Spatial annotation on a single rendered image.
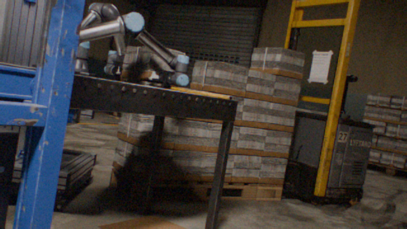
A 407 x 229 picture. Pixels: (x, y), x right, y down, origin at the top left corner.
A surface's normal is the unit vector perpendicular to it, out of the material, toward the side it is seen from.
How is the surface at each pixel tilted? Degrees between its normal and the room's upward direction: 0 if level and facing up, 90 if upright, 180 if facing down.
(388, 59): 90
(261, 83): 90
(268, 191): 90
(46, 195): 90
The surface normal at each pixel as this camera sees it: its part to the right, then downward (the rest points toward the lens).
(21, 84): 0.82, 0.17
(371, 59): -0.55, -0.05
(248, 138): 0.55, 0.13
